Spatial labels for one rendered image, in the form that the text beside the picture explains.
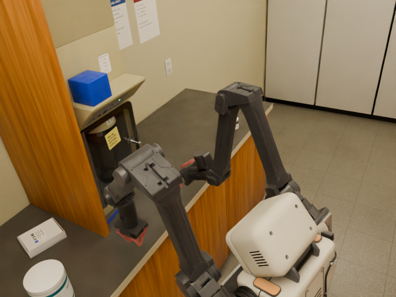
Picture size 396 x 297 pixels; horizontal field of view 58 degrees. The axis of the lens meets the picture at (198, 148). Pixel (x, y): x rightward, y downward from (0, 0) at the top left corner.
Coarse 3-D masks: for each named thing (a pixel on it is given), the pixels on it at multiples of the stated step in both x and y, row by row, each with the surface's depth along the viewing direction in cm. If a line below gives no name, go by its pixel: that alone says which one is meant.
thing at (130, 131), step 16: (112, 112) 148; (128, 112) 158; (96, 128) 143; (112, 128) 151; (128, 128) 160; (96, 144) 145; (128, 144) 163; (96, 160) 147; (112, 160) 155; (112, 176) 158
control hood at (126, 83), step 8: (112, 80) 146; (120, 80) 145; (128, 80) 144; (136, 80) 144; (144, 80) 146; (112, 88) 138; (120, 88) 138; (128, 88) 138; (136, 88) 148; (112, 96) 132; (120, 96) 137; (128, 96) 150; (72, 104) 129; (80, 104) 128; (104, 104) 129; (80, 112) 128; (88, 112) 125; (96, 112) 129; (80, 120) 130; (88, 120) 131; (80, 128) 133
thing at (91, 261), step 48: (192, 96) 261; (144, 144) 210; (192, 144) 206; (240, 144) 206; (192, 192) 171; (0, 240) 154; (96, 240) 150; (144, 240) 148; (0, 288) 133; (96, 288) 130
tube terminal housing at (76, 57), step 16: (96, 32) 133; (112, 32) 140; (64, 48) 122; (80, 48) 128; (96, 48) 135; (112, 48) 142; (64, 64) 124; (80, 64) 130; (96, 64) 137; (112, 64) 144; (112, 208) 165
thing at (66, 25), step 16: (48, 0) 113; (64, 0) 118; (80, 0) 124; (96, 0) 130; (48, 16) 114; (64, 16) 120; (80, 16) 125; (96, 16) 131; (112, 16) 138; (64, 32) 121; (80, 32) 127
